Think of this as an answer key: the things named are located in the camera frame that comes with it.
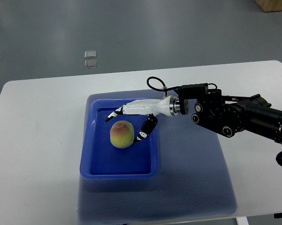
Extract green red peach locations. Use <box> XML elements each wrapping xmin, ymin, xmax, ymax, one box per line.
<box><xmin>110</xmin><ymin>120</ymin><xmax>134</xmax><ymax>149</ymax></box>

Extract white table leg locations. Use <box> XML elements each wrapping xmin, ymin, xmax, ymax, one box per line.
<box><xmin>236</xmin><ymin>217</ymin><xmax>249</xmax><ymax>225</ymax></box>

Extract upper metal floor plate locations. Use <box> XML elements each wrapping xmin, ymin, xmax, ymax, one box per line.
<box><xmin>84</xmin><ymin>50</ymin><xmax>97</xmax><ymax>59</ymax></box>

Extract metal floor plate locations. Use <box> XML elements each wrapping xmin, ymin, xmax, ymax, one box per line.
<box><xmin>84</xmin><ymin>59</ymin><xmax>97</xmax><ymax>69</ymax></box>
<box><xmin>84</xmin><ymin>50</ymin><xmax>97</xmax><ymax>59</ymax></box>

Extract blue plastic tray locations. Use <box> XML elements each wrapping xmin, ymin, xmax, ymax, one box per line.
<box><xmin>80</xmin><ymin>98</ymin><xmax>159</xmax><ymax>180</ymax></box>

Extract brown wooden box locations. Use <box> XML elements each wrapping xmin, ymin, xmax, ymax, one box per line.
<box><xmin>255</xmin><ymin>0</ymin><xmax>282</xmax><ymax>13</ymax></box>

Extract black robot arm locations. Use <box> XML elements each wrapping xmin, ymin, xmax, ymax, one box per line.
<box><xmin>174</xmin><ymin>83</ymin><xmax>282</xmax><ymax>144</ymax></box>

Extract blue mesh mat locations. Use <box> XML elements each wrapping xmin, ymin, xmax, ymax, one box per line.
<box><xmin>78</xmin><ymin>90</ymin><xmax>237</xmax><ymax>225</ymax></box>

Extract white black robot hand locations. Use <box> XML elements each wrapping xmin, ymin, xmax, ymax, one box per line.
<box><xmin>105</xmin><ymin>96</ymin><xmax>180</xmax><ymax>143</ymax></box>

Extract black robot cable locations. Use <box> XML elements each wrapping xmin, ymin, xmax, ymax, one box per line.
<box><xmin>146</xmin><ymin>76</ymin><xmax>182</xmax><ymax>99</ymax></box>

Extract lower metal floor plate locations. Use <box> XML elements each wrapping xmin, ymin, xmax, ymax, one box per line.
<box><xmin>84</xmin><ymin>59</ymin><xmax>97</xmax><ymax>69</ymax></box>

